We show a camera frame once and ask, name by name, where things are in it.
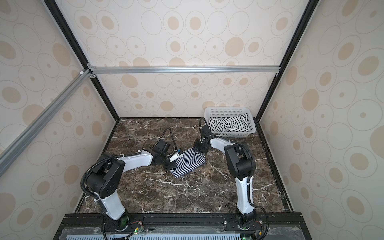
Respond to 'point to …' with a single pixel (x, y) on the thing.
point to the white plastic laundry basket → (221, 112)
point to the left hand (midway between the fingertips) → (177, 162)
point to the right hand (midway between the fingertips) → (199, 147)
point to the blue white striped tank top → (191, 159)
